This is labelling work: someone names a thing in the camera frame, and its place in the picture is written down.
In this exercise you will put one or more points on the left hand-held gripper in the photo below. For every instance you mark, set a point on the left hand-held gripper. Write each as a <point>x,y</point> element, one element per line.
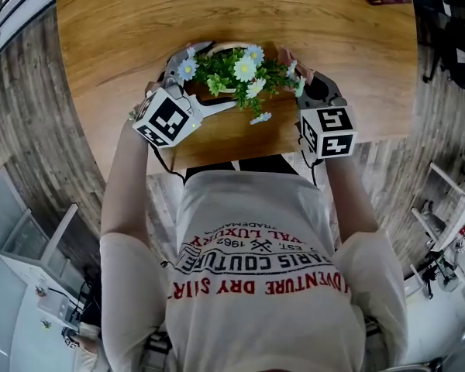
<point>166,118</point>

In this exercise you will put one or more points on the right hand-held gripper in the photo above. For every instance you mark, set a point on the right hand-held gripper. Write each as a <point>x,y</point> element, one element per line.
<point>333,130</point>

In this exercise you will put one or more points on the potted plant with pale flowers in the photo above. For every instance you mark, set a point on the potted plant with pale flowers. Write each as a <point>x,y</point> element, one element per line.
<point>232,72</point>

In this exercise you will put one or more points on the pink cloth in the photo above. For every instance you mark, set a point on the pink cloth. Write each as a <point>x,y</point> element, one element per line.
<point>284,56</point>

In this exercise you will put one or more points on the person's right forearm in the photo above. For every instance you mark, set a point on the person's right forearm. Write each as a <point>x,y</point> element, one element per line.
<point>352,200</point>

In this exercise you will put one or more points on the person's left forearm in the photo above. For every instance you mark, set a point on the person's left forearm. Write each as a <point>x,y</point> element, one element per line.
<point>126,188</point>

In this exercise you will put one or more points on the person's black trousers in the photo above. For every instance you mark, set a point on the person's black trousers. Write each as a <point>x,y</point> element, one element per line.
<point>213,168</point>

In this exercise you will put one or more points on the black office chair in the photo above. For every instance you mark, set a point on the black office chair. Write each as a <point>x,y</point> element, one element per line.
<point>457,60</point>

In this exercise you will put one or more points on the glass partition panel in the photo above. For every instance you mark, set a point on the glass partition panel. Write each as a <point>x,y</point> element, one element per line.
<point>4,207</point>

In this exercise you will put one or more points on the person in white t-shirt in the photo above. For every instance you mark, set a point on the person in white t-shirt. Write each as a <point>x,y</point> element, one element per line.
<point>255,316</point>

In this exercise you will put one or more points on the white desk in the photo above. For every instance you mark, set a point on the white desk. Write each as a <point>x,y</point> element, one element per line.
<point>27,335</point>

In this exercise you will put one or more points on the white table frame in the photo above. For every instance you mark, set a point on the white table frame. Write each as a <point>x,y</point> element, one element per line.
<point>447,176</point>

